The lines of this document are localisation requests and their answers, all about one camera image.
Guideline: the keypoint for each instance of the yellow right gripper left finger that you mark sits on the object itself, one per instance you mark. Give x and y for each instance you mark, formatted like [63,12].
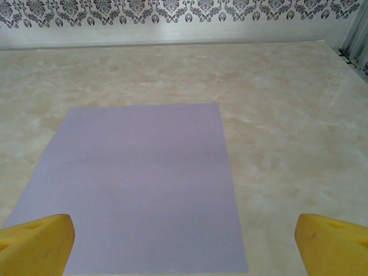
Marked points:
[34,247]

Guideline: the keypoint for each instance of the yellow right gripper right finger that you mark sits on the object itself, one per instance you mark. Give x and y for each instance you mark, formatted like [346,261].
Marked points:
[333,250]

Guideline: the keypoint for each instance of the light purple paper sheet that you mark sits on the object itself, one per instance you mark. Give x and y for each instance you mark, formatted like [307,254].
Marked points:
[143,178]

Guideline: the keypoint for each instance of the aluminium side rail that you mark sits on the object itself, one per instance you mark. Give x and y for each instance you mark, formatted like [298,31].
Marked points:
[355,61]

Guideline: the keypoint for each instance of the aluminium frame post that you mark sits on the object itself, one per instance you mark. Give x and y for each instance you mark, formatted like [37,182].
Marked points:
[356,26]

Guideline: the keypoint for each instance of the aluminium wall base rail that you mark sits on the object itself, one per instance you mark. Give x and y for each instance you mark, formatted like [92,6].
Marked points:
[172,45]

